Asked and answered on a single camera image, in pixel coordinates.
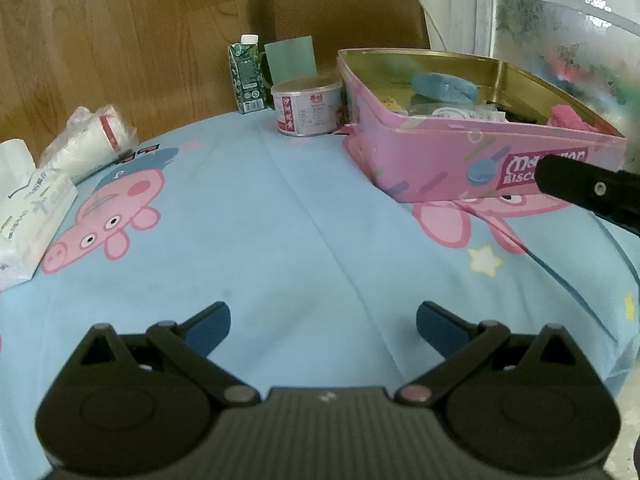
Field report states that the clear plastic packet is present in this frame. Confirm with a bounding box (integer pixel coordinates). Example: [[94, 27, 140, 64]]
[[410, 102, 507, 124]]

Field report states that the wooden board panel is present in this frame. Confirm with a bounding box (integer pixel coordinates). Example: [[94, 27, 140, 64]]
[[0, 0, 283, 146]]

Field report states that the blue printed bed sheet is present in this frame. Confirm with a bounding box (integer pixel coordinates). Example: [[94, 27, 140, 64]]
[[0, 107, 640, 480]]

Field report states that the pink biscuit tin box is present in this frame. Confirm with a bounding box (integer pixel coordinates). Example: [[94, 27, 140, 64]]
[[336, 48, 628, 204]]

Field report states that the open white labelled can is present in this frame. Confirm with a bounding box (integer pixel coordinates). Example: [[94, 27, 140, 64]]
[[271, 78, 346, 137]]

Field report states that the brown mesh chair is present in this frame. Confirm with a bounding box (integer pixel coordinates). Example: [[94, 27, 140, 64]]
[[248, 0, 432, 81]]

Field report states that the white tissue pack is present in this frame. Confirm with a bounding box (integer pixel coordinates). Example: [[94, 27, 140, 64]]
[[0, 138, 79, 292]]

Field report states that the frosted glass window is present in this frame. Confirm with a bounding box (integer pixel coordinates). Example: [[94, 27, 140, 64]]
[[450, 0, 640, 136]]

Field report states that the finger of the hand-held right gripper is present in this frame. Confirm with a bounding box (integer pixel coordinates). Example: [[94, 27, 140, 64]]
[[536, 154, 640, 236]]

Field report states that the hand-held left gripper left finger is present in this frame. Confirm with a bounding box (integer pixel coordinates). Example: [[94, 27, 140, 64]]
[[75, 301, 261, 406]]

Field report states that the plastic bag of paper cups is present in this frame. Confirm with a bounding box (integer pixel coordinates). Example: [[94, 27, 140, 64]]
[[37, 104, 139, 184]]

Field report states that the teal card box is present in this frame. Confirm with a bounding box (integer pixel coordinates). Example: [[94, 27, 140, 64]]
[[263, 36, 318, 81]]

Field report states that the pink soft cloth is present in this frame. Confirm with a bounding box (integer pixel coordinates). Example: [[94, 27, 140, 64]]
[[547, 104, 608, 136]]

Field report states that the green drink carton white cap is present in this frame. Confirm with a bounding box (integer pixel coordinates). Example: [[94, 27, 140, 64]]
[[228, 34, 266, 113]]

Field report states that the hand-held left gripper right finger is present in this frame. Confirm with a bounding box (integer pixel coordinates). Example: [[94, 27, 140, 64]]
[[395, 301, 583, 406]]

